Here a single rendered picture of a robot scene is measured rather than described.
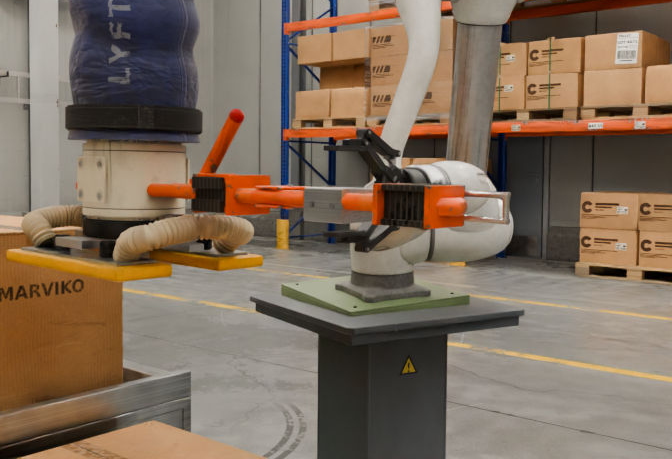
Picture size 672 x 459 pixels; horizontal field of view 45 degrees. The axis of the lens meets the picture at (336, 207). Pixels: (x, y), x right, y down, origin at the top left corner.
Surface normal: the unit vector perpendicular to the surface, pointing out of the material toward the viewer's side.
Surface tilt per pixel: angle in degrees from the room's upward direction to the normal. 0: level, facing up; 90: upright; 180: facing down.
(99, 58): 75
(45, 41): 90
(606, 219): 91
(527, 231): 90
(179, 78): 85
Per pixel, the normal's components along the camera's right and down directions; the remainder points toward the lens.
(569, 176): -0.63, 0.03
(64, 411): 0.76, 0.04
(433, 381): 0.51, 0.04
